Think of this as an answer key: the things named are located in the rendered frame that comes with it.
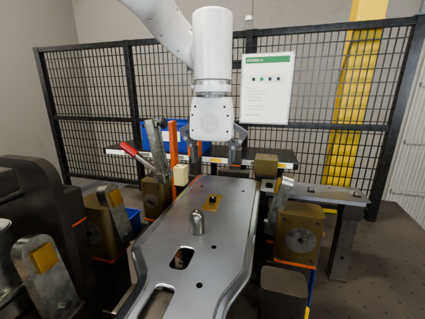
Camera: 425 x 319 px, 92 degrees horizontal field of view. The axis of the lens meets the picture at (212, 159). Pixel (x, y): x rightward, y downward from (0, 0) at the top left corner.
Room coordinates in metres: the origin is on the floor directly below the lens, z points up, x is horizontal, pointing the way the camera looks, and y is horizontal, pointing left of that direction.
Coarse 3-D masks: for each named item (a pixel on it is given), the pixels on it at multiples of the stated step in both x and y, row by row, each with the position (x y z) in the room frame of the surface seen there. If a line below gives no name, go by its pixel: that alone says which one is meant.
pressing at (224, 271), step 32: (192, 192) 0.54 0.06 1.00; (224, 192) 0.54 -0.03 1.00; (256, 192) 0.55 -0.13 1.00; (160, 224) 0.39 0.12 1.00; (224, 224) 0.39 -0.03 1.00; (256, 224) 0.40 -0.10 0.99; (160, 256) 0.29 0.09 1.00; (192, 256) 0.29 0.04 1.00; (224, 256) 0.29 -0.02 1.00; (192, 288) 0.23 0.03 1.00; (224, 288) 0.23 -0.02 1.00
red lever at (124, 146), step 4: (120, 144) 0.55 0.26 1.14; (124, 144) 0.55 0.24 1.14; (128, 144) 0.56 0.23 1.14; (124, 148) 0.54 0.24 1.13; (128, 148) 0.54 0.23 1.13; (132, 148) 0.55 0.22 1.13; (128, 152) 0.54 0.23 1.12; (132, 152) 0.54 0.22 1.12; (136, 152) 0.54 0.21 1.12; (132, 156) 0.54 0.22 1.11; (136, 156) 0.54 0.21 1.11; (140, 156) 0.54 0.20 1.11; (140, 160) 0.53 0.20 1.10; (144, 160) 0.53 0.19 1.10; (148, 160) 0.54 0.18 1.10; (144, 164) 0.53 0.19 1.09; (148, 164) 0.53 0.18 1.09; (152, 164) 0.54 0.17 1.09; (152, 168) 0.52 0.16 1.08; (164, 172) 0.53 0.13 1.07
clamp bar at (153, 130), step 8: (144, 120) 0.52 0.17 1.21; (152, 120) 0.52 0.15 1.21; (160, 120) 0.51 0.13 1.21; (152, 128) 0.51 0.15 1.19; (160, 128) 0.54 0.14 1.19; (152, 136) 0.51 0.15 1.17; (160, 136) 0.54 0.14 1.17; (152, 144) 0.51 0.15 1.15; (160, 144) 0.54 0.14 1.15; (152, 152) 0.51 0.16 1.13; (160, 152) 0.53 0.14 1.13; (160, 160) 0.51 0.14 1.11; (160, 168) 0.51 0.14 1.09; (168, 168) 0.54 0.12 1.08; (168, 176) 0.53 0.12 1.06
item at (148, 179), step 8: (152, 176) 0.55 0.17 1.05; (144, 184) 0.51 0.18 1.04; (152, 184) 0.50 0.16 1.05; (160, 184) 0.50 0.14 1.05; (168, 184) 0.53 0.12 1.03; (144, 192) 0.51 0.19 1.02; (152, 192) 0.50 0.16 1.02; (160, 192) 0.50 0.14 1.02; (168, 192) 0.52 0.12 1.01; (144, 200) 0.51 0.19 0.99; (152, 200) 0.50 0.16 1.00; (160, 200) 0.50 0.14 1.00; (168, 200) 0.52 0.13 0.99; (144, 208) 0.51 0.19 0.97; (152, 208) 0.50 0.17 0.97; (160, 208) 0.50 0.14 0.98; (152, 216) 0.50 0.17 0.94
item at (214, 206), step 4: (208, 196) 0.51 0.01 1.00; (220, 196) 0.51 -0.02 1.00; (208, 200) 0.49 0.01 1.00; (212, 200) 0.48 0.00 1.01; (216, 200) 0.49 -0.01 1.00; (220, 200) 0.49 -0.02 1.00; (204, 204) 0.47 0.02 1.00; (208, 204) 0.47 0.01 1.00; (212, 204) 0.47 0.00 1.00; (216, 204) 0.47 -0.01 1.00; (204, 208) 0.45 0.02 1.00; (208, 208) 0.45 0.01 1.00; (212, 208) 0.45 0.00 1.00; (216, 208) 0.45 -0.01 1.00
